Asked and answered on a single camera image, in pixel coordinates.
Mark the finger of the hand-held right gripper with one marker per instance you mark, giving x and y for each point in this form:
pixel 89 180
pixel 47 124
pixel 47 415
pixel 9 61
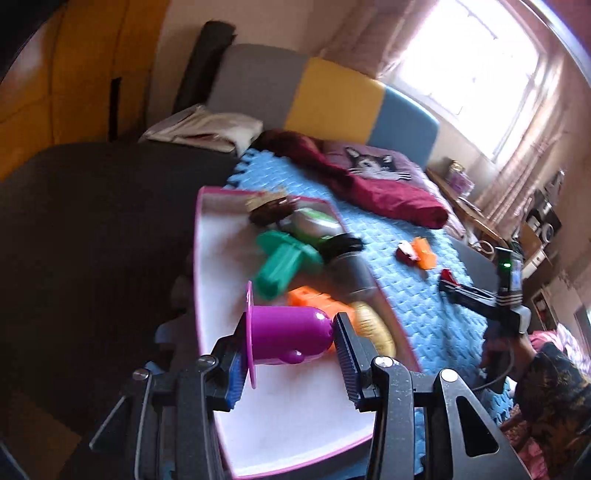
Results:
pixel 466 290
pixel 478 308

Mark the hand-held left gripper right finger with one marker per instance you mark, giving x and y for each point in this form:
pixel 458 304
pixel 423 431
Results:
pixel 341 360

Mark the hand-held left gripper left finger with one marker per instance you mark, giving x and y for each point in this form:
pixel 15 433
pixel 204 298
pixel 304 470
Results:
pixel 233 369

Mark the yellow carved oval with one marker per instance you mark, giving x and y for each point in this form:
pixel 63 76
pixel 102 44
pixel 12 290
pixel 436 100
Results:
pixel 374 327

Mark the purple toy cup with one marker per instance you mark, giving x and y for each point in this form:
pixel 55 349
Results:
pixel 286 332

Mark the orange plastic toy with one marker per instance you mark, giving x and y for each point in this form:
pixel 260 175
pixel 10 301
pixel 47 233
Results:
pixel 314 300

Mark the grey cup with black lid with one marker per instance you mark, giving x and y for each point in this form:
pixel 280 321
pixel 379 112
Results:
pixel 351 272

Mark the green plastic toy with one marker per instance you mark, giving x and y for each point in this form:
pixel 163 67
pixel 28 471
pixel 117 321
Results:
pixel 281 267

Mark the white tray with pink rim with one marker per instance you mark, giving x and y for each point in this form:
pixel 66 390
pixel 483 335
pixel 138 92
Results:
pixel 231 258

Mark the person's right forearm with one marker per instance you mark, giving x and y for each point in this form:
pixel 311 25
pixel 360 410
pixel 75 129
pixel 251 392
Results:
pixel 554 401

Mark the red orange toy pieces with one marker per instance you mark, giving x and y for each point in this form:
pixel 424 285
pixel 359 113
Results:
pixel 424 256

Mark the blue foam puzzle mat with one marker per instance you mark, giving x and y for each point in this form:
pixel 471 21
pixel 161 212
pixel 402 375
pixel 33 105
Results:
pixel 415 314

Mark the small red toy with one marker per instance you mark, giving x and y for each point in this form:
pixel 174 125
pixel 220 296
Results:
pixel 406 253

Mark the wooden desk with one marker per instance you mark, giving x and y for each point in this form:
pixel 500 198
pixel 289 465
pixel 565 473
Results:
pixel 475 217

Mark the dark cluttered shelf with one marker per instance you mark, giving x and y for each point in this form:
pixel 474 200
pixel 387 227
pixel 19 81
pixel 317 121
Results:
pixel 545 217

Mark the purple box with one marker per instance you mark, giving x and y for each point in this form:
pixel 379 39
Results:
pixel 459 177

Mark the maroon cloth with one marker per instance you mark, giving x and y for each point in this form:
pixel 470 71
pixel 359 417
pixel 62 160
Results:
pixel 397 198

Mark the green and white item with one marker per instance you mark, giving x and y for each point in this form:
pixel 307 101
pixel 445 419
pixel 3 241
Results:
pixel 314 224

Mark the pink curtain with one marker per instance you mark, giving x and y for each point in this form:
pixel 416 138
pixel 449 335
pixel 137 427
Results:
pixel 369 41
pixel 521 147

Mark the pink dog print pillow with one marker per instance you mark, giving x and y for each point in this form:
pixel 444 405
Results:
pixel 369 161

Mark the brown item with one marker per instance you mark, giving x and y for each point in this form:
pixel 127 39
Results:
pixel 270 210

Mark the window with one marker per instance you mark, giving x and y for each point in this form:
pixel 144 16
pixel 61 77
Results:
pixel 471 69

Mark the dark red quilted cloth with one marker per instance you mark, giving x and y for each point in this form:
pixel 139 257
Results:
pixel 281 138

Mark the grey yellow blue headboard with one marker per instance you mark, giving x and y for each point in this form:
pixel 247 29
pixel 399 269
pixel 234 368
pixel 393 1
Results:
pixel 332 92

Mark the white folded cloth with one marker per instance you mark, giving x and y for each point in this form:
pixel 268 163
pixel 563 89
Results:
pixel 207 124

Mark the black padded panel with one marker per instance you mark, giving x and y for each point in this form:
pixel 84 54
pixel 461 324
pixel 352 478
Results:
pixel 203 64

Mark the wooden wardrobe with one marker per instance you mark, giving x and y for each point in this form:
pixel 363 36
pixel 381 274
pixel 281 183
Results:
pixel 69 69

